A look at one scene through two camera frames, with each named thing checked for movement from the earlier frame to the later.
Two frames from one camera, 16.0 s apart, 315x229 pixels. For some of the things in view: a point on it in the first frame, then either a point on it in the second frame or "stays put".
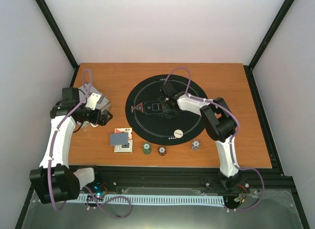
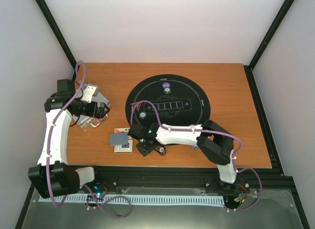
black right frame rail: [276, 163] stays put
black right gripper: [164, 108] → [144, 152]
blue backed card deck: [119, 139] stays put
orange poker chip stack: [162, 150] stays put
